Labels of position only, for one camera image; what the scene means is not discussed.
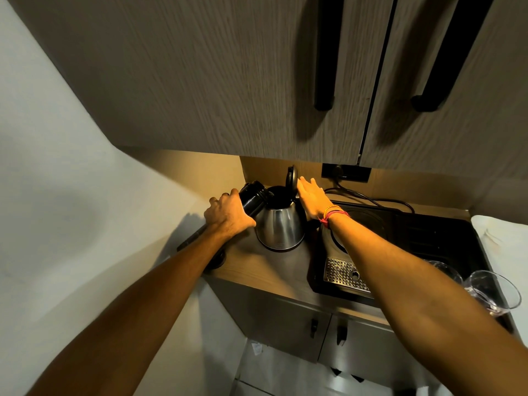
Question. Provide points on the person's right fingers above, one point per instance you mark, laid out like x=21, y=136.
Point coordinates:
x=308, y=186

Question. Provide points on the person's left forearm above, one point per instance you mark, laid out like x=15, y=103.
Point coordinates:
x=136, y=309

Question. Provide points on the white folded towel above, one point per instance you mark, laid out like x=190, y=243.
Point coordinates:
x=503, y=243

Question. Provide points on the person's right forearm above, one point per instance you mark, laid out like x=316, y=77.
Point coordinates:
x=412, y=296

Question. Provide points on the clear drinking glass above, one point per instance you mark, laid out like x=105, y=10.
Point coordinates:
x=447, y=270
x=493, y=290

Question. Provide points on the person's left hand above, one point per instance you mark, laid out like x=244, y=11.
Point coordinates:
x=227, y=216

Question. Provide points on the black drinking bottle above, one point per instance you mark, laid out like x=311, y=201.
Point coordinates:
x=253, y=197

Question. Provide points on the steel electric kettle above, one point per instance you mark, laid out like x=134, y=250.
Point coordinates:
x=280, y=224

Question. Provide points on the grey lower cabinet door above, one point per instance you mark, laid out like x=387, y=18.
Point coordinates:
x=371, y=354
x=268, y=317

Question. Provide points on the wide wooden upper cabinet door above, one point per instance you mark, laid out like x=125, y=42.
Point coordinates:
x=198, y=70

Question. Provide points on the person's right hand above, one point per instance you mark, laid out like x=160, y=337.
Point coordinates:
x=314, y=200

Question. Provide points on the narrow wooden upper cabinet door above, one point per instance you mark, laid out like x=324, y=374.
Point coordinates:
x=466, y=131

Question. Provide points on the black wall socket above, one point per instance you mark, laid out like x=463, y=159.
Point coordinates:
x=350, y=173

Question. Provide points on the black coffee machine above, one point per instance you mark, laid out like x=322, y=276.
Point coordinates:
x=350, y=276

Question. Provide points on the black tray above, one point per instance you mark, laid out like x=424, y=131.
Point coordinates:
x=437, y=239

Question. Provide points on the person's left thumb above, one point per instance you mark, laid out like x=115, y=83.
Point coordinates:
x=247, y=221

